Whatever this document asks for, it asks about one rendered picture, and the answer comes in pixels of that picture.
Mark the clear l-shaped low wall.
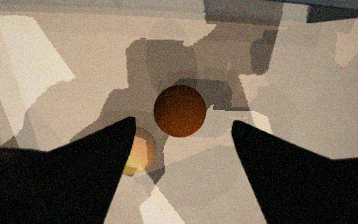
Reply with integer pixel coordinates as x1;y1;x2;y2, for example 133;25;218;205
0;0;358;23

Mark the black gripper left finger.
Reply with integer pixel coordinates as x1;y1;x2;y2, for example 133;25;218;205
0;117;136;224

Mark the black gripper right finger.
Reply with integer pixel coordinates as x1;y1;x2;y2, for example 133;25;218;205
231;120;358;224

